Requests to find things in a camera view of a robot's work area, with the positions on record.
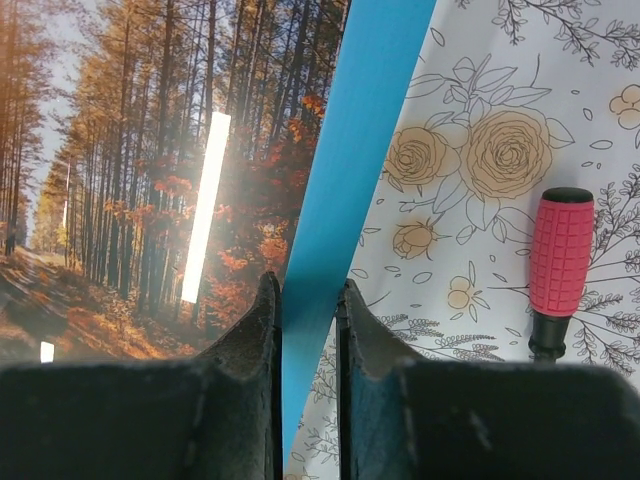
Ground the red handled screwdriver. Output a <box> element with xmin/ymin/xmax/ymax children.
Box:
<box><xmin>528</xmin><ymin>187</ymin><xmax>594</xmax><ymax>363</ymax></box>

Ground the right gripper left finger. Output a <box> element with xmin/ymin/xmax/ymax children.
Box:
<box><xmin>1</xmin><ymin>273</ymin><xmax>283</xmax><ymax>479</ymax></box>

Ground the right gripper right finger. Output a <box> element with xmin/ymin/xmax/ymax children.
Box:
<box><xmin>336</xmin><ymin>281</ymin><xmax>639</xmax><ymax>479</ymax></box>

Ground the floral patterned table mat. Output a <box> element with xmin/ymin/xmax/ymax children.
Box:
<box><xmin>284</xmin><ymin>0</ymin><xmax>640</xmax><ymax>480</ymax></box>

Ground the blue picture frame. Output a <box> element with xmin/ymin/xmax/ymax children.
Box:
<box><xmin>281</xmin><ymin>0</ymin><xmax>435</xmax><ymax>457</ymax></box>

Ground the autumn forest photo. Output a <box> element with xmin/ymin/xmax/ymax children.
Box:
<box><xmin>1</xmin><ymin>1</ymin><xmax>350</xmax><ymax>363</ymax></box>

